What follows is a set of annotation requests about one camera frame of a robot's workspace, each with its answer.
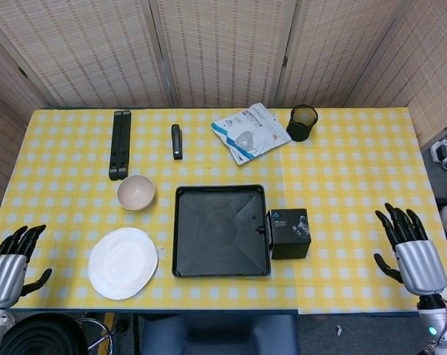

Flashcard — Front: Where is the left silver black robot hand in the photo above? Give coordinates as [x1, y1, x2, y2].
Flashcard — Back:
[0, 224, 53, 310]

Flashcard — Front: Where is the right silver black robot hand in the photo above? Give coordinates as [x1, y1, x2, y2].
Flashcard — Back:
[373, 202, 447, 296]

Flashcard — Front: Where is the white paper plate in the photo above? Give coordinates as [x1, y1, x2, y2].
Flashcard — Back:
[87, 227, 160, 301]

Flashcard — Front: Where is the beige bowl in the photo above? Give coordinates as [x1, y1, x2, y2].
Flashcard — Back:
[117, 175, 156, 212]

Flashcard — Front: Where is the black square tray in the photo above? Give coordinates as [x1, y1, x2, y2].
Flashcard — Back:
[172, 184, 272, 278]

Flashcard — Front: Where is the black round stool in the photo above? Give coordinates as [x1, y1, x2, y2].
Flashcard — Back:
[1, 313, 115, 355]

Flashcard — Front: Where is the yellow checked tablecloth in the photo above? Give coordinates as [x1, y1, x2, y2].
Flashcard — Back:
[0, 107, 447, 315]

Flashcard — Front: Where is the white power adapter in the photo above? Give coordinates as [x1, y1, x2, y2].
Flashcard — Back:
[430, 139, 447, 163]

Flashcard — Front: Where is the black cardboard box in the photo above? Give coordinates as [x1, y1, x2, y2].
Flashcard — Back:
[266, 209, 312, 260]

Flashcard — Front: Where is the black folding laptop stand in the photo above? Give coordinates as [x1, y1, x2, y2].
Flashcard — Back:
[109, 110, 132, 181]

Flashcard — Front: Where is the black mesh pen cup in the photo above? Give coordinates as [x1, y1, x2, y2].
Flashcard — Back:
[286, 104, 319, 143]

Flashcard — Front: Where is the blue chair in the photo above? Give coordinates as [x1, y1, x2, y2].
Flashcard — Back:
[140, 314, 300, 355]

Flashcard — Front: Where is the white face mask package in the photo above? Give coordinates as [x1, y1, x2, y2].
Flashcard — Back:
[210, 102, 293, 166]

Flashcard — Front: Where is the black stapler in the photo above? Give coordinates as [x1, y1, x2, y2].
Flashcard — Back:
[171, 124, 184, 160]

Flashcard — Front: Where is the woven bamboo folding screen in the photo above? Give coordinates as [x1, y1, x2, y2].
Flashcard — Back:
[0, 0, 447, 156]

